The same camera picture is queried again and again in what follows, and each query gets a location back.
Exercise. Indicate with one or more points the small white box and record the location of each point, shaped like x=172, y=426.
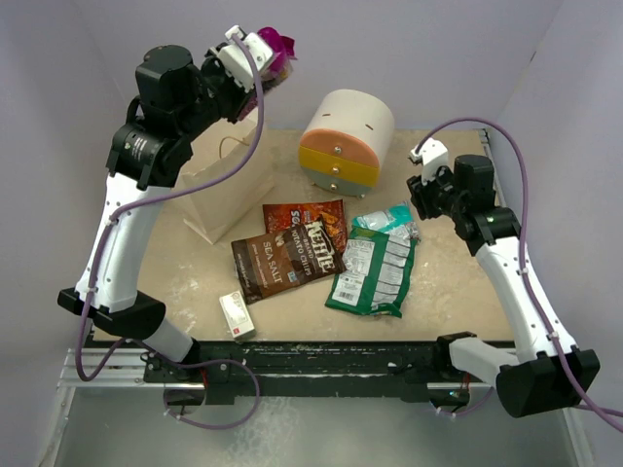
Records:
x=237, y=316

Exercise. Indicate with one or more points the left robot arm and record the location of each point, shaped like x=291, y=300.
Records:
x=176, y=102

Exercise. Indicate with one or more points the pastel mini drawer cabinet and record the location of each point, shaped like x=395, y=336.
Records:
x=344, y=146

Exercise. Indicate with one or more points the red chips bag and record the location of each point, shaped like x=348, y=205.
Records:
x=282, y=216

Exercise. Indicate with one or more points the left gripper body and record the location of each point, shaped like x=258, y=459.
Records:
x=229, y=95

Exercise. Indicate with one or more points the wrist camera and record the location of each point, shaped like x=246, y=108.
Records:
x=432, y=155
x=245, y=54

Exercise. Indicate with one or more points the white paper bag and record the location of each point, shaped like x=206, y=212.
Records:
x=212, y=212

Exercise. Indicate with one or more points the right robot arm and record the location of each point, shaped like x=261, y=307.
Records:
x=547, y=369

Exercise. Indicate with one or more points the teal snack bag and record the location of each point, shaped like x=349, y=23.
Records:
x=396, y=220

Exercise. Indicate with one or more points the purple snack bag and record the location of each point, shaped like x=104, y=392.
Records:
x=281, y=68

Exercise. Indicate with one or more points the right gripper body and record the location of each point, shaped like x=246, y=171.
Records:
x=435, y=197

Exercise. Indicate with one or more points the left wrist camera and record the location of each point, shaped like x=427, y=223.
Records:
x=245, y=54

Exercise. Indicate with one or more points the brown Kettle chips bag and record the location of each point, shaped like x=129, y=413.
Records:
x=272, y=263

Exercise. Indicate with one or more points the green snack bag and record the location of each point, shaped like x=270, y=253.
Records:
x=377, y=276

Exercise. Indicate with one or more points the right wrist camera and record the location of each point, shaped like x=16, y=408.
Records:
x=432, y=155

